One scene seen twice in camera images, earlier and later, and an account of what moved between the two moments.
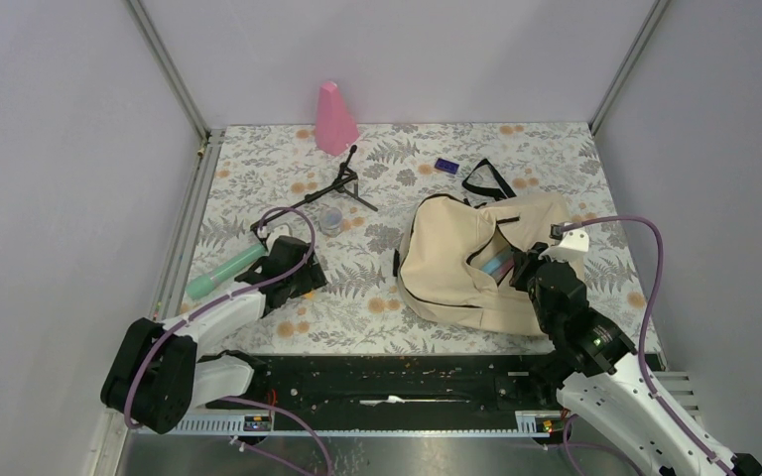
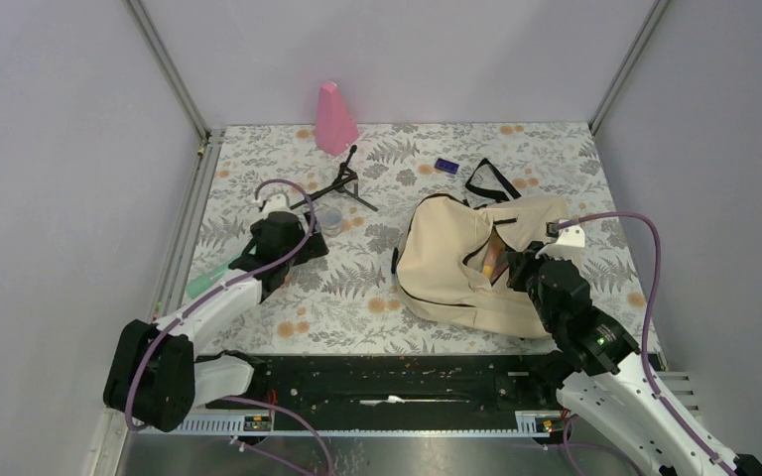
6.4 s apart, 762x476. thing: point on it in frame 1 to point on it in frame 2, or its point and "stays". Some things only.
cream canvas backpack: x=443 y=242 stays
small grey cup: x=329 y=221 stays
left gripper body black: x=306 y=279 to x=312 y=249
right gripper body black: x=524 y=272 stays
